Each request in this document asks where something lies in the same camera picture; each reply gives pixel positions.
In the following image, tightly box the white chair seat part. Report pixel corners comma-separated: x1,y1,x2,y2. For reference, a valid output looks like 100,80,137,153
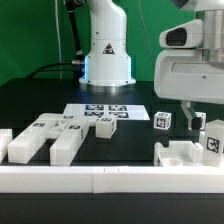
153,141,203,167

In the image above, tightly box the white chair back frame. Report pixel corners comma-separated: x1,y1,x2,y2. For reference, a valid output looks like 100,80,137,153
8,114,89,166

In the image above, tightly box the white block left edge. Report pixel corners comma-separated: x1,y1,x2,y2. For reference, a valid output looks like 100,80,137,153
0,129,12,163

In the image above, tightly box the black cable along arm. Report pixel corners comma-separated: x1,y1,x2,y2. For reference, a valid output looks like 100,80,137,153
63,0,84,61

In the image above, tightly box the white marker sheet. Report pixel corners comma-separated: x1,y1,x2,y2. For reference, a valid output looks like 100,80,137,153
63,104,150,120

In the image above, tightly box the white front rail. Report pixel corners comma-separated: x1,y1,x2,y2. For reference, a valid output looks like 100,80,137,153
0,166,224,193

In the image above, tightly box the white thin cable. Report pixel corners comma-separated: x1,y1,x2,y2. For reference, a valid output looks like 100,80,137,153
54,0,64,80

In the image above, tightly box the black cable on table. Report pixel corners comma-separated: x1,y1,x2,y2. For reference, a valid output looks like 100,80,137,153
25,60,84,80

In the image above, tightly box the white tagged cube far right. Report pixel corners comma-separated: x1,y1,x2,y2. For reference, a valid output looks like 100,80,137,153
196,112,207,131

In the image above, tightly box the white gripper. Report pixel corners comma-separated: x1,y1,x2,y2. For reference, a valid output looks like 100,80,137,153
154,50,224,131

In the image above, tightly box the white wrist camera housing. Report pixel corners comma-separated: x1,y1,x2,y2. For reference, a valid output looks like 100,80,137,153
159,19,203,49

